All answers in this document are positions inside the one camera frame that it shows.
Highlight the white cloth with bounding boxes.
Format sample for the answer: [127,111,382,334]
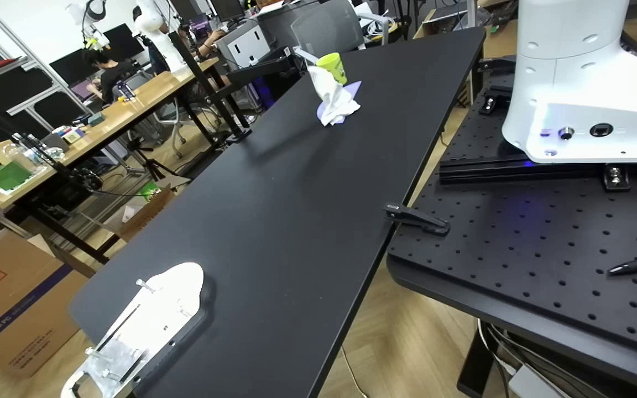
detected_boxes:
[306,64,363,128]

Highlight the black clamp lever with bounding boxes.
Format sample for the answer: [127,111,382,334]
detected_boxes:
[385,202,451,239]

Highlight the yellow-green mug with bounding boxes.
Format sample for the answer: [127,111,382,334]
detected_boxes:
[317,51,349,85]

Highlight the grey cabinet black slots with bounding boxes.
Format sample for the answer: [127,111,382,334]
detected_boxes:
[216,24,270,73]

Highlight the grey office chair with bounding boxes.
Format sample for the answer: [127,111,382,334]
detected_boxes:
[257,0,365,61]

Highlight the small flat cardboard box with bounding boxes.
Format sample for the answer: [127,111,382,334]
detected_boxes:
[115,186,176,242]

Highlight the white clear plastic rack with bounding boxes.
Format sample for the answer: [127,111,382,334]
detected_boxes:
[59,260,210,398]

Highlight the long wooden desk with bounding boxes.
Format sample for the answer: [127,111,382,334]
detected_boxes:
[0,54,220,212]

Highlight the black perforated breadboard plate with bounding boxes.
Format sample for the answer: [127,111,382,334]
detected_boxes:
[385,64,637,398]

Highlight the seated person black hair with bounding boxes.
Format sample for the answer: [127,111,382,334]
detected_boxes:
[83,51,141,105]

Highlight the green pad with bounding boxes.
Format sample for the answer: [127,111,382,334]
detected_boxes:
[0,160,36,196]

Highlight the black framed panel rack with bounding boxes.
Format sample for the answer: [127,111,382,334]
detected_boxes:
[0,7,83,149]

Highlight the cardboard box red print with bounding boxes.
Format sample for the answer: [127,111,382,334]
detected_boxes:
[0,228,92,379]

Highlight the black aluminium rail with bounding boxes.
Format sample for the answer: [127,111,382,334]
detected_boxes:
[437,155,637,188]

